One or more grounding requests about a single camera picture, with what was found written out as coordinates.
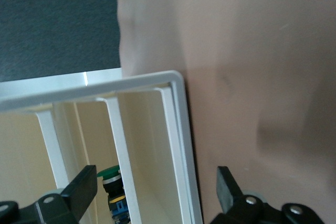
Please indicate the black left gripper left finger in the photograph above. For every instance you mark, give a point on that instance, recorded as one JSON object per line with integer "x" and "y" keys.
{"x": 78, "y": 195}

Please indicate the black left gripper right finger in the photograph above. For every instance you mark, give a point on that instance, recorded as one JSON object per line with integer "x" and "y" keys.
{"x": 228, "y": 195}

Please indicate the green cap push button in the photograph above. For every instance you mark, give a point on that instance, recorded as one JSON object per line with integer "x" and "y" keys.
{"x": 111, "y": 174}

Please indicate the white plastic drawer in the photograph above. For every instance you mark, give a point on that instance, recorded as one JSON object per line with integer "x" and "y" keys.
{"x": 118, "y": 134}

